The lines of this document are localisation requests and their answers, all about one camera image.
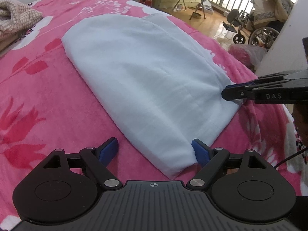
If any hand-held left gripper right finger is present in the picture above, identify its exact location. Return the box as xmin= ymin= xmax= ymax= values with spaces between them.
xmin=187 ymin=139 xmax=265 ymax=190

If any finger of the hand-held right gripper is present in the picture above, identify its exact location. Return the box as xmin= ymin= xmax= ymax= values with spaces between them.
xmin=226 ymin=70 xmax=299 ymax=87
xmin=222 ymin=80 xmax=284 ymax=101

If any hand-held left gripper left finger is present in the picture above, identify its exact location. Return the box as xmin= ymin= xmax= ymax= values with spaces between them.
xmin=43 ymin=138 xmax=121 ymax=190

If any white button shirt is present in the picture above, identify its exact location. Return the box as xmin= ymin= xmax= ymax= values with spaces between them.
xmin=61 ymin=13 xmax=242 ymax=180

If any person's right hand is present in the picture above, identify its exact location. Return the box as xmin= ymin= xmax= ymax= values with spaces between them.
xmin=292 ymin=102 xmax=308 ymax=147

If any pink plastic bag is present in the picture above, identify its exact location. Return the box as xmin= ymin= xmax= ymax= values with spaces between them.
xmin=228 ymin=43 xmax=268 ymax=71

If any wheelchair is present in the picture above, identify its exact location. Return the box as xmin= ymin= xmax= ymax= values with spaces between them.
xmin=223 ymin=8 xmax=285 ymax=48

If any beige patterned blanket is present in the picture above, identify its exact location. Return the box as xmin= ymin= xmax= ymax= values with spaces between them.
xmin=251 ymin=0 xmax=295 ymax=27

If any pink floral blanket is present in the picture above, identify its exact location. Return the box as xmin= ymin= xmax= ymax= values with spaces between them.
xmin=0 ymin=0 xmax=308 ymax=231

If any beige checked woolen coat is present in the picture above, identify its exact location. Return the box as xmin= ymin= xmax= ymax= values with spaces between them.
xmin=0 ymin=0 xmax=44 ymax=51

